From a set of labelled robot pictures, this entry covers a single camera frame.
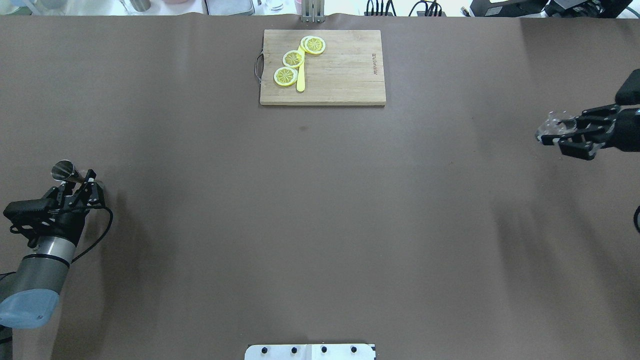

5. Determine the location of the aluminium frame post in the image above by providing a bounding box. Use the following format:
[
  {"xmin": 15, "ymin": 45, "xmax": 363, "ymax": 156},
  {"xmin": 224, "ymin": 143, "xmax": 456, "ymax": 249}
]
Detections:
[{"xmin": 299, "ymin": 0, "xmax": 326, "ymax": 24}]

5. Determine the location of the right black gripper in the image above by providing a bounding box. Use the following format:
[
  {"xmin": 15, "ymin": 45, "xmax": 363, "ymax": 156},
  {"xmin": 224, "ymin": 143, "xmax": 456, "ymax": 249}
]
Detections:
[{"xmin": 540, "ymin": 104, "xmax": 640, "ymax": 161}]

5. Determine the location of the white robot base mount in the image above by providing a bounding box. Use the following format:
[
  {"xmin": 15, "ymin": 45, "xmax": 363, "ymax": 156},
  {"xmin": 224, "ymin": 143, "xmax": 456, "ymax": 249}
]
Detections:
[{"xmin": 244, "ymin": 342, "xmax": 377, "ymax": 360}]

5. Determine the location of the lemon slice near handle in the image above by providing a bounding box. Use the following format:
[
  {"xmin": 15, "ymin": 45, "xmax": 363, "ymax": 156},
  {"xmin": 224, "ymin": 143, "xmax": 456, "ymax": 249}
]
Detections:
[{"xmin": 273, "ymin": 66, "xmax": 298, "ymax": 87}]

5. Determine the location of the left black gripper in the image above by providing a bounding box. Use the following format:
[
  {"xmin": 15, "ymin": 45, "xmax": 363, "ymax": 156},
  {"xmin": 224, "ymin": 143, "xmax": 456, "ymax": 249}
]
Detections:
[{"xmin": 30, "ymin": 170, "xmax": 106, "ymax": 248}]

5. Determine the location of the clear glass measuring cup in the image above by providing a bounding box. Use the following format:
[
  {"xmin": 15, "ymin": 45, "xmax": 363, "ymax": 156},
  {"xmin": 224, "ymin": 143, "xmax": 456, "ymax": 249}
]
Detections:
[{"xmin": 535, "ymin": 111, "xmax": 578, "ymax": 146}]

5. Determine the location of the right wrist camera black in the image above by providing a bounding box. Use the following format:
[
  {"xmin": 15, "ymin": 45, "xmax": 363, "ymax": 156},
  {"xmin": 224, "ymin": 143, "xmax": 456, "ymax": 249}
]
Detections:
[{"xmin": 614, "ymin": 68, "xmax": 640, "ymax": 106}]

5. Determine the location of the bamboo cutting board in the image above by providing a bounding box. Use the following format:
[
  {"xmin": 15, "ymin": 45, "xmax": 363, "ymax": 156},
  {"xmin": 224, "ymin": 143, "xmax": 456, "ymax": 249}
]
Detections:
[{"xmin": 259, "ymin": 29, "xmax": 387, "ymax": 106}]

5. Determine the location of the steel double jigger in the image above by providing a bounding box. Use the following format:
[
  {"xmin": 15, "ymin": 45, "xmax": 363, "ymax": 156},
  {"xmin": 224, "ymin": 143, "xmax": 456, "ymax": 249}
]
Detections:
[{"xmin": 50, "ymin": 159, "xmax": 105, "ymax": 191}]

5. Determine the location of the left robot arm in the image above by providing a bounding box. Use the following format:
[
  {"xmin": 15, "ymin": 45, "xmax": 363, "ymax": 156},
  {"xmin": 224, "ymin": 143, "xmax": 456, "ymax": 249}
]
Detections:
[{"xmin": 0, "ymin": 161, "xmax": 114, "ymax": 360}]

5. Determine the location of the middle lemon slice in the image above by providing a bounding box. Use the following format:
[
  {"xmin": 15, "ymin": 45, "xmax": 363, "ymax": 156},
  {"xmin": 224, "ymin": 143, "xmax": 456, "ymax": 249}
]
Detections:
[{"xmin": 282, "ymin": 49, "xmax": 306, "ymax": 69}]

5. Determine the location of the lemon slice at knife end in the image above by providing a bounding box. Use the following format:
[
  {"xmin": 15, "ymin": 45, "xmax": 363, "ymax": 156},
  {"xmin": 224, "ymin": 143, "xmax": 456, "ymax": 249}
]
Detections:
[{"xmin": 300, "ymin": 35, "xmax": 326, "ymax": 55}]

